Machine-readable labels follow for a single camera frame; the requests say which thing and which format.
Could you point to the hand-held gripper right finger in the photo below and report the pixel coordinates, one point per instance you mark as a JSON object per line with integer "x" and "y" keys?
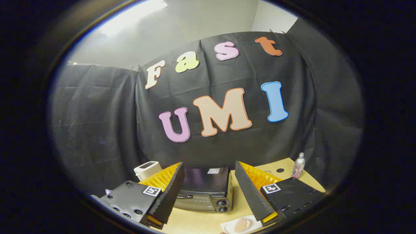
{"x": 248, "y": 191}

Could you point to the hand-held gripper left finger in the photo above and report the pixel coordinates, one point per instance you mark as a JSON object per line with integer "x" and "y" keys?
{"x": 172, "y": 191}

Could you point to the pale pink bread roll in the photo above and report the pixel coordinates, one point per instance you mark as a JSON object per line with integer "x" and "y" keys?
{"x": 243, "y": 225}

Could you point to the black silver toaster oven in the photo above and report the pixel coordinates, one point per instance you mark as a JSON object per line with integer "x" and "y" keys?
{"x": 204, "y": 182}

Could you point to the small white toaster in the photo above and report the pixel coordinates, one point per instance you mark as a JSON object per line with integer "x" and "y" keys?
{"x": 146, "y": 169}

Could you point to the white plate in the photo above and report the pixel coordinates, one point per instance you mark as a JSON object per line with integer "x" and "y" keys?
{"x": 229, "y": 227}

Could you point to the silver bottle with label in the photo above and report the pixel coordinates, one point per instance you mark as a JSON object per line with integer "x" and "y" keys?
{"x": 298, "y": 165}

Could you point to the black backdrop cloth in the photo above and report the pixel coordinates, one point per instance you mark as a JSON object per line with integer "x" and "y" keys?
{"x": 97, "y": 113}

